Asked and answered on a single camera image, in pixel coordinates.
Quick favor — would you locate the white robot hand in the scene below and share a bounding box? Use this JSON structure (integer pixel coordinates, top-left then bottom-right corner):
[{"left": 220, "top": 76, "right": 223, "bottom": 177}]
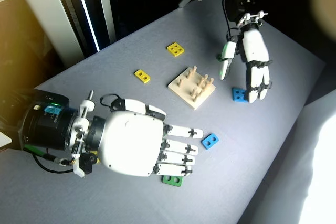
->
[
  {"left": 218, "top": 26, "right": 273, "bottom": 104},
  {"left": 96, "top": 97, "right": 204, "bottom": 178}
]

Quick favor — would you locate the green square four-hole block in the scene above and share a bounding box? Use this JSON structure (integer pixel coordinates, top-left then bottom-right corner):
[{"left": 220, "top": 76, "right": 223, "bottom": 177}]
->
[{"left": 162, "top": 174, "right": 184, "bottom": 188}]

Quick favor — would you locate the blue square four-hole block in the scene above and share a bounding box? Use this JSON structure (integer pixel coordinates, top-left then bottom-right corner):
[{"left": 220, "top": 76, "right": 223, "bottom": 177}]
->
[{"left": 232, "top": 87, "right": 249, "bottom": 103}]

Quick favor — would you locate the yellow two-hole block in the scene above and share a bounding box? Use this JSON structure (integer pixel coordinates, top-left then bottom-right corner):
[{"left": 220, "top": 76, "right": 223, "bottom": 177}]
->
[{"left": 133, "top": 69, "right": 152, "bottom": 84}]

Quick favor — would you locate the wooden peg board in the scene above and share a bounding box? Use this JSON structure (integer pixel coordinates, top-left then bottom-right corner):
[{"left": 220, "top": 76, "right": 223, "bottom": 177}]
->
[{"left": 167, "top": 66, "right": 217, "bottom": 111}]

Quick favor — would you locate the yellow square four-hole block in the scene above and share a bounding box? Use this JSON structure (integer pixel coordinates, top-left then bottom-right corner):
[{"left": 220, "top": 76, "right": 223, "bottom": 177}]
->
[{"left": 166, "top": 42, "right": 185, "bottom": 58}]

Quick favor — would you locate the blue two-hole block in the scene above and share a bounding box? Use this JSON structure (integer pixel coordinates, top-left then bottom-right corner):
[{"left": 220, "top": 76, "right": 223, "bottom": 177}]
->
[{"left": 201, "top": 133, "right": 220, "bottom": 150}]

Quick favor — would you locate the grey table cloth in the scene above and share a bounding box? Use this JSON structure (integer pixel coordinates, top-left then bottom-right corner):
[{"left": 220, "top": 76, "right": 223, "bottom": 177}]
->
[{"left": 0, "top": 0, "right": 328, "bottom": 224}]

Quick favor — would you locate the narrow white panel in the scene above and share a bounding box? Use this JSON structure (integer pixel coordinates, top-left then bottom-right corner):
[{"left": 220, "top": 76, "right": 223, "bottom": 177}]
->
[{"left": 94, "top": 0, "right": 117, "bottom": 43}]

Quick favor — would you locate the white cabinet panel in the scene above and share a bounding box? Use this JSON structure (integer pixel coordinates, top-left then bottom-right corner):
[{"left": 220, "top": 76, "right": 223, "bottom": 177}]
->
[{"left": 10, "top": 0, "right": 85, "bottom": 69}]

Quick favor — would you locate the black frame with light strip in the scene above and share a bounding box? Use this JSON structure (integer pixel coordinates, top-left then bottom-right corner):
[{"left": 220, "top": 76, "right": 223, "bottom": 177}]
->
[{"left": 50, "top": 0, "right": 106, "bottom": 53}]

